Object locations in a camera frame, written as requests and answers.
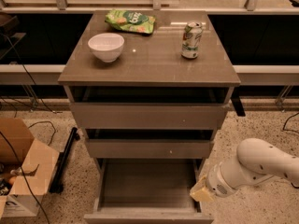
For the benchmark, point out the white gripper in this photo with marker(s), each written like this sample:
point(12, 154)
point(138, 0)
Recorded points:
point(217, 184)

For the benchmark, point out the grey bottom drawer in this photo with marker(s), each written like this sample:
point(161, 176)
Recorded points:
point(147, 191)

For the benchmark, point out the grey drawer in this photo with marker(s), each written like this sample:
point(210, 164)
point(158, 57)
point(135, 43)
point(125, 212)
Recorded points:
point(149, 144)
point(149, 116)
point(147, 191)

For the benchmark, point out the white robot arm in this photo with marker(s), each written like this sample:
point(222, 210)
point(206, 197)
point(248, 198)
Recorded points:
point(255, 162)

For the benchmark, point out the grey drawer cabinet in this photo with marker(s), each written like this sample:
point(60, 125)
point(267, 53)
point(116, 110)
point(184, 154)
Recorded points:
point(151, 68)

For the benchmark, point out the grey middle drawer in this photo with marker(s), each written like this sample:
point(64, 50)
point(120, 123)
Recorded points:
point(149, 144)

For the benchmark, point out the grey top drawer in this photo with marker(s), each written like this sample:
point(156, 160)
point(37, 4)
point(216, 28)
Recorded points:
point(149, 116)

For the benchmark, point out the black folded tripod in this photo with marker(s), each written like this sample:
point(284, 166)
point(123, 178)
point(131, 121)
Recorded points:
point(56, 185)

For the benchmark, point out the green white soda can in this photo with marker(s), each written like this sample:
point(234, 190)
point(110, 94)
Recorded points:
point(191, 39)

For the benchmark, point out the open cardboard box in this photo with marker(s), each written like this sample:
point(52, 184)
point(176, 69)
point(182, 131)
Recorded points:
point(28, 168)

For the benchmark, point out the white ceramic bowl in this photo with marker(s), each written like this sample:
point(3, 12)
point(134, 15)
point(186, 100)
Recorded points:
point(107, 47)

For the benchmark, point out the green snack bag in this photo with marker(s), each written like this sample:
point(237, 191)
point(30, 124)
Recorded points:
point(130, 21)

